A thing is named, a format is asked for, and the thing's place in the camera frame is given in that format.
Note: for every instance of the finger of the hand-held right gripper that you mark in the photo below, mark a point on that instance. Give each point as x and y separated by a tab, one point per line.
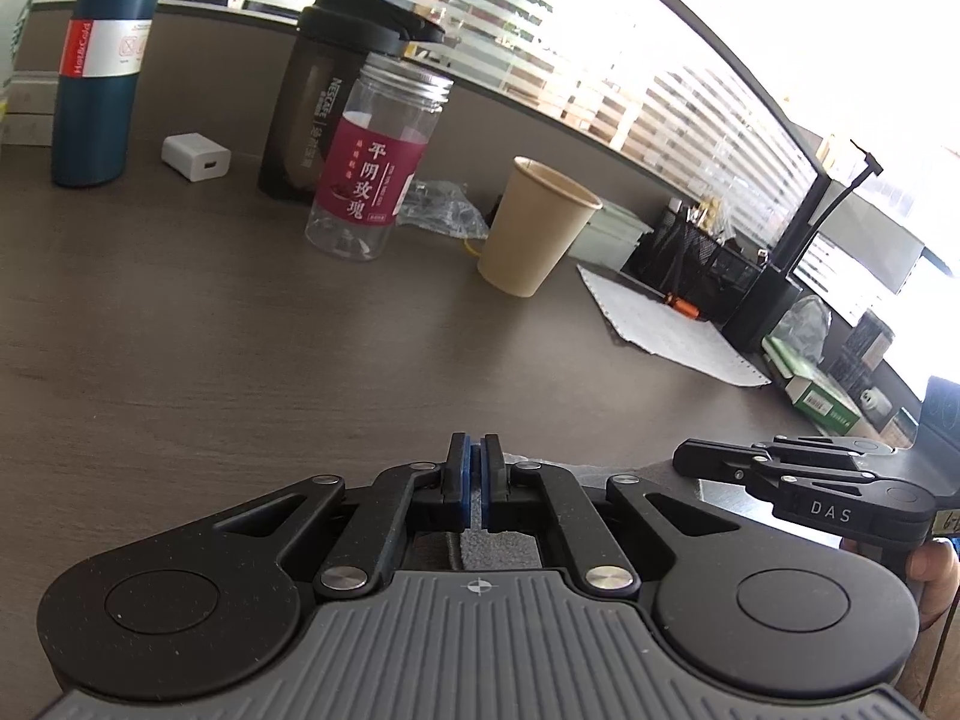
825	448
712	461

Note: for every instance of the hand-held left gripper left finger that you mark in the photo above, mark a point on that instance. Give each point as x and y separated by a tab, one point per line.
466	480

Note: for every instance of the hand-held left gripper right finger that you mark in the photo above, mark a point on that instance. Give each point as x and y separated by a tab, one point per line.
489	480

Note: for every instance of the grey towel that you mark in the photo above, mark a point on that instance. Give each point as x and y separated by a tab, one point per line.
495	551

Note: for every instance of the white paper towel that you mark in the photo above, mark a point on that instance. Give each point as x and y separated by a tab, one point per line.
667	322

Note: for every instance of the person's right hand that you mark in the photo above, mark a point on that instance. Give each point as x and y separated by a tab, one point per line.
937	577

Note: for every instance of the green and white box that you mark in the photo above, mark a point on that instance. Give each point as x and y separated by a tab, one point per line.
814	394

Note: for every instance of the dark patterned box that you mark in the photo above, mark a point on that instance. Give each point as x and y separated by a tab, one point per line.
870	349

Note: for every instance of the black desk lamp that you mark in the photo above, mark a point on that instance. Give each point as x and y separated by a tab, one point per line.
761	307

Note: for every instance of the black mesh pen holder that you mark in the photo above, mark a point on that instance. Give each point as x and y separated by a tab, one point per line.
697	262

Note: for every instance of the grey monitor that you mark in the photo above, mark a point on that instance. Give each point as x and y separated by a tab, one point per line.
885	240

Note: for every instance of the yellow rubber band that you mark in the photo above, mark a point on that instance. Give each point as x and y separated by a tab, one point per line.
471	247

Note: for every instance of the pale green box stack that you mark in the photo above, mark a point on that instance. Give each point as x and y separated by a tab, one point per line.
619	236

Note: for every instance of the beige paper cup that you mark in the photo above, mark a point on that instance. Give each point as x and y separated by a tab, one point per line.
532	232

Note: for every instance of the crumpled clear plastic bag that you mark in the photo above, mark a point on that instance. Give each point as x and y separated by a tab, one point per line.
442	206

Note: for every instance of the clear jar with red label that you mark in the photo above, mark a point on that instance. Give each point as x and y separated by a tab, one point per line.
371	172

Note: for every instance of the dark shaker bottle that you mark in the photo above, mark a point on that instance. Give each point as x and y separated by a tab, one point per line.
300	120

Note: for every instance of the white charger adapter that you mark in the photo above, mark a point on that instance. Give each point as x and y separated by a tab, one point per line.
195	157

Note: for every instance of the window blinds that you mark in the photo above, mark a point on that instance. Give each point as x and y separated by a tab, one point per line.
525	37

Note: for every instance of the blue thermos bottle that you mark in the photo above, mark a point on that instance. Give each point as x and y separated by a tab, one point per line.
97	112

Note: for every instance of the grey flat boxes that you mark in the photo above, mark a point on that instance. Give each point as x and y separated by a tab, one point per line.
26	112

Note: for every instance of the clear plastic cup with label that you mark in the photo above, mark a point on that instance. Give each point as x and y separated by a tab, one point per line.
15	22

